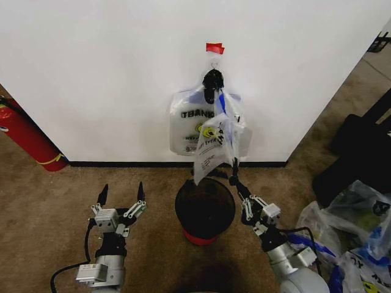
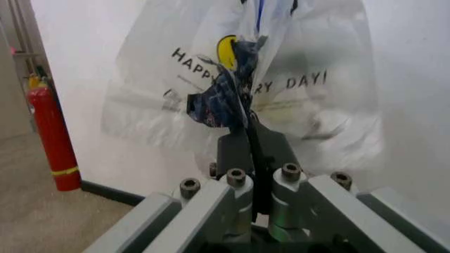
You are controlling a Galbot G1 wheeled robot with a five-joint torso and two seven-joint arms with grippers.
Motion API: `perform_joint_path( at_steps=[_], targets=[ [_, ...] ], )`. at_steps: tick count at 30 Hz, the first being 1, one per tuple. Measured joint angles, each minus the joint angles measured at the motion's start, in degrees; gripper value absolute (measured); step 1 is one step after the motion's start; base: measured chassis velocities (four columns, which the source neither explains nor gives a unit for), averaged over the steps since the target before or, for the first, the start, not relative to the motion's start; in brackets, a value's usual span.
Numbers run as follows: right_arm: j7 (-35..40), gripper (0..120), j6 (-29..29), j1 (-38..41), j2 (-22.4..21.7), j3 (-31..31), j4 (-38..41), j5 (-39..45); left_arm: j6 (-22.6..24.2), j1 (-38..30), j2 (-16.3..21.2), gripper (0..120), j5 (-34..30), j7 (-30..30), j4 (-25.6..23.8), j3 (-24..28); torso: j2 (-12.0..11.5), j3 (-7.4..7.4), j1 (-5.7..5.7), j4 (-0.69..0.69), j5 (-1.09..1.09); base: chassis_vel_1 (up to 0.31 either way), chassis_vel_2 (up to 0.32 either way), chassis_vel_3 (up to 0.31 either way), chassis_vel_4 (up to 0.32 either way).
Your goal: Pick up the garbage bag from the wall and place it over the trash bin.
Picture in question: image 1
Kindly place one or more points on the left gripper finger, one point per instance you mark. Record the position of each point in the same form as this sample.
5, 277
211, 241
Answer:
103, 193
140, 192

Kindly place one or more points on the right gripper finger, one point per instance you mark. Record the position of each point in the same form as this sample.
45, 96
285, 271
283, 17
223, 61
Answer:
247, 210
242, 190

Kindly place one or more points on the clear printed garbage bag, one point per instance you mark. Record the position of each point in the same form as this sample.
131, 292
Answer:
214, 146

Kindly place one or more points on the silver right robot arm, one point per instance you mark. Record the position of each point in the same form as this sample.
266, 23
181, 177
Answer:
293, 274

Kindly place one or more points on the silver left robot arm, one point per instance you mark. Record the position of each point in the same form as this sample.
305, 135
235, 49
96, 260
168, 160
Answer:
107, 270

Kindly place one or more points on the black trash bin red base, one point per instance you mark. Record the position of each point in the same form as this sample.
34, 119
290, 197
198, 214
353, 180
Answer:
204, 210

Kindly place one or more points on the clear thank you bag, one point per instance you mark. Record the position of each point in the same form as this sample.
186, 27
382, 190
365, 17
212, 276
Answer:
183, 128

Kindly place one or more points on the black baseboard strip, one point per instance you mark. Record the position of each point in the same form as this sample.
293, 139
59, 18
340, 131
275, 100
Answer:
128, 164

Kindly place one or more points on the pile of plastic bags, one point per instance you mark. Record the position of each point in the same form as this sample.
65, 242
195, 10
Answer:
354, 232

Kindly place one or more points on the red fire extinguisher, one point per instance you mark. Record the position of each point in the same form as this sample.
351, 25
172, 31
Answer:
27, 134

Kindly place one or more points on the black case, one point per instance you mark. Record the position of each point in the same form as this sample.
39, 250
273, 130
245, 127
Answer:
351, 146

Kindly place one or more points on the red tape strip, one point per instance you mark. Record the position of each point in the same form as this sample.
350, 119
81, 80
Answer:
214, 48

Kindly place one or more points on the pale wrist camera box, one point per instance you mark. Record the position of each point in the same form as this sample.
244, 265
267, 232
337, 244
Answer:
106, 218
272, 212

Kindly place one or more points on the black chair frame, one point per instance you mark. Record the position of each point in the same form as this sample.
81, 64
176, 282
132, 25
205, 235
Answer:
381, 42

